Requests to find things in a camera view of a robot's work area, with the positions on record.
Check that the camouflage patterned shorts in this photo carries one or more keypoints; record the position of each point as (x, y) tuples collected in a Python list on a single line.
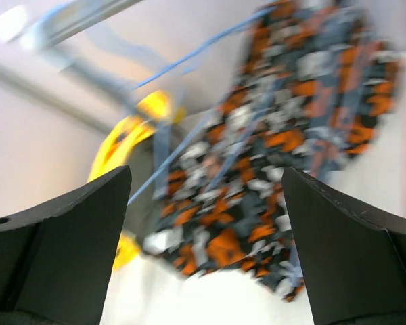
[(309, 94)]

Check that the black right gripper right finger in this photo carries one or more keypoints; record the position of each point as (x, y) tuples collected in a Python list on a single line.
[(353, 255)]

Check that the blue wire hanger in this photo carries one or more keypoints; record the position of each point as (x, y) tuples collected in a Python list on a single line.
[(199, 99), (167, 108), (105, 39)]

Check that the white steel clothes rack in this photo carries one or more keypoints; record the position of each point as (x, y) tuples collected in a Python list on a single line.
[(46, 34)]

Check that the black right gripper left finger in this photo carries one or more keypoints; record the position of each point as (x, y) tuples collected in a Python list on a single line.
[(56, 258)]

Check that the yellow shorts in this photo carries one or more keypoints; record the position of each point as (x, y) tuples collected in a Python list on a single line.
[(131, 142)]

